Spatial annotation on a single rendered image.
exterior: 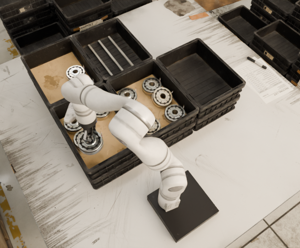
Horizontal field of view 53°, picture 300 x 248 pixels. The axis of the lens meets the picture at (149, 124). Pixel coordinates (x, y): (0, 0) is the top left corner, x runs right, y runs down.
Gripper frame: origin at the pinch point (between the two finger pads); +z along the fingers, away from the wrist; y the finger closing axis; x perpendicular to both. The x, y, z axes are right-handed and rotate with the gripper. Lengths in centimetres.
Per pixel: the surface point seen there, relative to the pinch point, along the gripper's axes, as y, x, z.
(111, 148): 3.5, -5.8, 17.2
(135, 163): 1.9, -17.3, 27.3
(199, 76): 55, -44, 17
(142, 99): 34.3, -15.5, 17.2
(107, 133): 11.1, -1.9, 17.2
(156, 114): 25.9, -24.4, 17.2
